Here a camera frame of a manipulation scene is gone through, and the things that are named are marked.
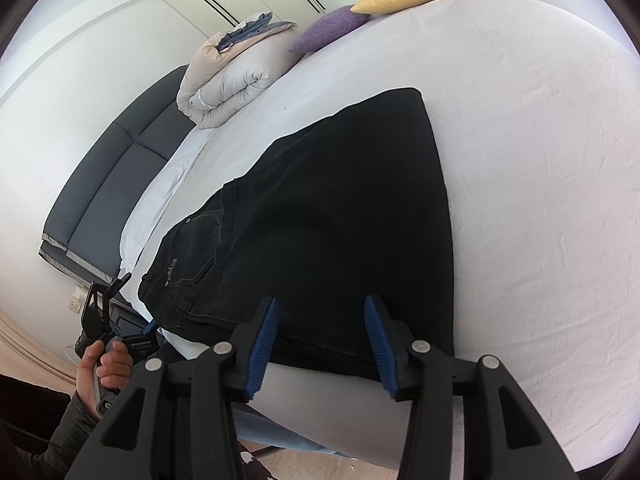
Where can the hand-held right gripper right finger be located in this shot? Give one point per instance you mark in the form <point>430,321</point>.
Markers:
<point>379,347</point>

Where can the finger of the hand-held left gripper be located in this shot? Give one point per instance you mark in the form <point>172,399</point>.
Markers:
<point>102,300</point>
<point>150,328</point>

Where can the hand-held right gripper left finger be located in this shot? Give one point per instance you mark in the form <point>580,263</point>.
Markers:
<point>262,350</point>

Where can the black denim pants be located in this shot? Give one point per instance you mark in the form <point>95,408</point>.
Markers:
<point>325,220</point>

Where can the person's left forearm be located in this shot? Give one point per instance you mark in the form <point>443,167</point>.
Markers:
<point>65,435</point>

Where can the person's left hand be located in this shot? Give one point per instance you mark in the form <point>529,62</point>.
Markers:
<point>110,365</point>

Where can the person's leg in jeans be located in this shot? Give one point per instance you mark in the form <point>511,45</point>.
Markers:
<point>285,435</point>

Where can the grey padded headboard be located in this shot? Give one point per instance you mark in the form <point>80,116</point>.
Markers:
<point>110,180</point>

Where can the bed with white sheet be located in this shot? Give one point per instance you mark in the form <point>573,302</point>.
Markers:
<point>525,185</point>

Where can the folded beige duvet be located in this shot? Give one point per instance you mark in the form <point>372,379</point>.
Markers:
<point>235,75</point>

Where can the purple cushion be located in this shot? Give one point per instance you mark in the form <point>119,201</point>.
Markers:
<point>330,27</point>

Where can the wall socket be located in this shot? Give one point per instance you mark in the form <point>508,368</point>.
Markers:
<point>77,300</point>

